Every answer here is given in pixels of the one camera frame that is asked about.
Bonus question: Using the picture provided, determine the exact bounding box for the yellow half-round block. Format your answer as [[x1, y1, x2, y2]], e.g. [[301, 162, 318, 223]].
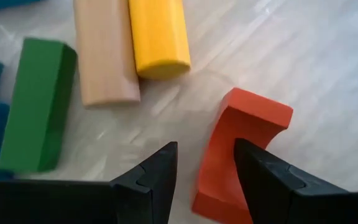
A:
[[127, 0, 192, 80]]

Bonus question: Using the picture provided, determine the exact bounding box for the orange arch block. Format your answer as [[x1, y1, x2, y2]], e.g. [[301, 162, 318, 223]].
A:
[[191, 86, 294, 224]]

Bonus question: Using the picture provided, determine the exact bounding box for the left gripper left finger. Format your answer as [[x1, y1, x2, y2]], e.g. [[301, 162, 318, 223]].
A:
[[0, 141, 179, 224]]

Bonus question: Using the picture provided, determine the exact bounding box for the green rectangular block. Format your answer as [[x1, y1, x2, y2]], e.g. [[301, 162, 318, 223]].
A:
[[0, 37, 79, 174]]

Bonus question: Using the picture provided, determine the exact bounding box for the natural wood half-round block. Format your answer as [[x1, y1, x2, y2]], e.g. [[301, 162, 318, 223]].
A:
[[72, 0, 142, 108]]

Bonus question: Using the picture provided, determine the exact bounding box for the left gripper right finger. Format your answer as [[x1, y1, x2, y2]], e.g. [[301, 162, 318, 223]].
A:
[[234, 138, 358, 224]]

